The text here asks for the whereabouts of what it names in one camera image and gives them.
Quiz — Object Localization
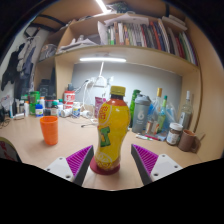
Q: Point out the green plastic jar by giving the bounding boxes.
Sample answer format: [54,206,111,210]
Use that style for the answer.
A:
[29,90,41,116]

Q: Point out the clear glass bottle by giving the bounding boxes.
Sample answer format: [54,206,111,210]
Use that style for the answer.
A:
[178,90,194,131]

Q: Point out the hanging clothes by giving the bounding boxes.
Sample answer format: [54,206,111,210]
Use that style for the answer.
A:
[0,34,39,101]

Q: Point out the ceiling tube light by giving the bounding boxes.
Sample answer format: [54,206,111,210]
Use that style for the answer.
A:
[95,0,108,14]

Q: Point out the blue-labelled white jar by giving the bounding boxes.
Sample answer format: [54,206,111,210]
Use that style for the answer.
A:
[35,103,44,118]

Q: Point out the white-lidded brown jar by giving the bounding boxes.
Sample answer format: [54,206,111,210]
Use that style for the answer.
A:
[165,122,184,146]

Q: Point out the red and white can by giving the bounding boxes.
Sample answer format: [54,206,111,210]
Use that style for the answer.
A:
[63,90,76,109]

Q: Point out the orange plastic cup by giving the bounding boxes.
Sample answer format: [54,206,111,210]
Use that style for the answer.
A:
[39,115,59,146]

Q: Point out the black box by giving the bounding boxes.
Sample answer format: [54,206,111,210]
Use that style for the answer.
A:
[38,87,55,101]

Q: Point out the brown ceramic mug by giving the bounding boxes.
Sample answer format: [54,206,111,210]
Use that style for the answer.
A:
[177,129,201,153]

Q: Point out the white bar desk lamp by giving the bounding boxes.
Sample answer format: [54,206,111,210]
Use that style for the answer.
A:
[79,56,128,88]

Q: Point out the green drink bottle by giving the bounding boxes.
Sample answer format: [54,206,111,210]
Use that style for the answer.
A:
[129,89,142,128]

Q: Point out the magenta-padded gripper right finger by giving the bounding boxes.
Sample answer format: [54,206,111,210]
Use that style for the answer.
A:
[130,143,184,186]

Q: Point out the yellow-capped clear bottle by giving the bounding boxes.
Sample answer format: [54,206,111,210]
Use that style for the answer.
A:
[151,87,164,134]

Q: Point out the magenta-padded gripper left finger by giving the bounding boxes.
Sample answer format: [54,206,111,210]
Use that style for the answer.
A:
[44,144,95,187]

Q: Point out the magenta packet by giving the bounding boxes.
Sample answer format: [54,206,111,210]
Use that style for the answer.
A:
[94,96,106,119]

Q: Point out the yellow juice bottle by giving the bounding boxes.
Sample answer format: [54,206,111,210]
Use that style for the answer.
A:
[94,85,132,173]

